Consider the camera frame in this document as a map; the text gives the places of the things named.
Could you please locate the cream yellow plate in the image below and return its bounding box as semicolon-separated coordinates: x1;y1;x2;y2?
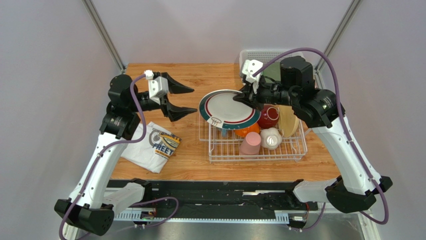
278;105;299;138

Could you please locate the white plastic laundry basket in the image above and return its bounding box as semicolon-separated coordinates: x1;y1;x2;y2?
239;48;289;78

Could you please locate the left aluminium frame post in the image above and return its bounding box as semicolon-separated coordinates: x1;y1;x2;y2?
82;0;126;74

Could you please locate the purple cable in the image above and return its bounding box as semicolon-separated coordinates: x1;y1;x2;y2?
58;73;180;240
252;46;390;232

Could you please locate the dark red ceramic bowl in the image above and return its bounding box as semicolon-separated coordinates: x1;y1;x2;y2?
257;104;280;129

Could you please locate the white printed t-shirt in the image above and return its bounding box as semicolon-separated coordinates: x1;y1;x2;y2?
121;121;182;174

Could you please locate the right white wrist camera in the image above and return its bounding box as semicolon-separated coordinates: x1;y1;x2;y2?
241;59;264;94

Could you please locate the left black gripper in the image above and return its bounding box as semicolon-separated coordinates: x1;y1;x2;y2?
128;73;197;122

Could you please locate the right aluminium frame post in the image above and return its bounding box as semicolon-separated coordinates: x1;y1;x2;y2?
315;0;363;73

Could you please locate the olive green shirt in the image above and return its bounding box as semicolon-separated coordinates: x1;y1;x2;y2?
262;62;281;83

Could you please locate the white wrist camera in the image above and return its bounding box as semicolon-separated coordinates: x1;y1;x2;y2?
241;59;264;94
144;70;169;104

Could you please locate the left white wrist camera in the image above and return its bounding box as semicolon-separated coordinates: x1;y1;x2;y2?
144;70;169;104

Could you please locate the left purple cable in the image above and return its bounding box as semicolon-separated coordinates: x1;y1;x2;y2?
58;73;180;240

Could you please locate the orange ceramic bowl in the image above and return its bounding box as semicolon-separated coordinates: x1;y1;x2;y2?
233;122;261;138

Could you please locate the pink plastic cup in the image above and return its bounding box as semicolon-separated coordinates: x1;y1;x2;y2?
239;132;262;156

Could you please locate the aluminium frame post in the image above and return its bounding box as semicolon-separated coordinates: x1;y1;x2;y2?
315;0;363;73
82;0;126;74

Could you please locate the white ceramic jar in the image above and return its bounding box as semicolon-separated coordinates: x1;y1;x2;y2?
260;127;283;150

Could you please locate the white wire dish rack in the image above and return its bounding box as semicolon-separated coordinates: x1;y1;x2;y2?
197;115;308;163

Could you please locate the blue butterfly ceramic mug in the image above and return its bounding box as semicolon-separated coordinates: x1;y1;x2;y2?
220;128;228;139

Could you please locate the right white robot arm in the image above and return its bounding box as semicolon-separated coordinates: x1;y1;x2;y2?
234;56;393;213

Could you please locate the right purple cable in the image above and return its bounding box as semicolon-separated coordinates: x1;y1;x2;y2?
252;46;390;232

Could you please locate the white plate teal red rim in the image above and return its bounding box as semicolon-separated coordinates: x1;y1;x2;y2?
198;89;261;130

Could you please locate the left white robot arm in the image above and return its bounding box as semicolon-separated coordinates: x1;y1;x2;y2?
54;70;196;236

